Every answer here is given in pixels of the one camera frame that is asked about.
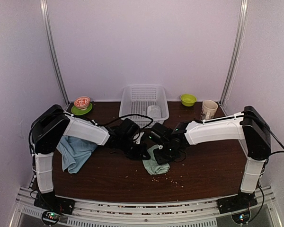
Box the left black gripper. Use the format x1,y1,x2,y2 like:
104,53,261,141
119,137,151,160

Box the green panda towel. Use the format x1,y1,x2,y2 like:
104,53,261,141
142,145,170,175

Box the white plastic basket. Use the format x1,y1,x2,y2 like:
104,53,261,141
119,85,169,128

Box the light blue towel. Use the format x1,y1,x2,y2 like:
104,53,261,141
56,136,98,174

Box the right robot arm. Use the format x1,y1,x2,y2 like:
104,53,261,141
148,106,279,209

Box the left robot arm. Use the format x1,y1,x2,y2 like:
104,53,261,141
28,105,150,210

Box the rolled grey towel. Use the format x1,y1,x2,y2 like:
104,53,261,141
147,105,161,119

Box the lime green bowl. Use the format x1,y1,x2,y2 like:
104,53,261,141
180,94,197,107

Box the cream printed mug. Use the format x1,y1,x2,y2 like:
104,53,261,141
201,100,218,120

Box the green plate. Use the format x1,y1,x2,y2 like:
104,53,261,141
71,103,93,116

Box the red patterned bowl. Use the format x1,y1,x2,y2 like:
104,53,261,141
74,96,90,110

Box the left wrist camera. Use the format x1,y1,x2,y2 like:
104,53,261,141
133,132,144,145

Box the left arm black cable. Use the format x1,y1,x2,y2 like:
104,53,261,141
28,113,154,152

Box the front aluminium rail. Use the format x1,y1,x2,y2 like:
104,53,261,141
14,197,282,227

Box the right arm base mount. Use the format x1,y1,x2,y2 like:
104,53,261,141
217,195,257,225

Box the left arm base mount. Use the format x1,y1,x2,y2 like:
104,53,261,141
34,197,75,226

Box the right aluminium frame post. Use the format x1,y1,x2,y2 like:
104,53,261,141
220,0,249,107

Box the aluminium frame post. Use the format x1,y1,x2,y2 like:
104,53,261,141
40,0,70,106
220,0,249,107

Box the left aluminium frame post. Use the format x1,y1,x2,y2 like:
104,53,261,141
40,0,70,106

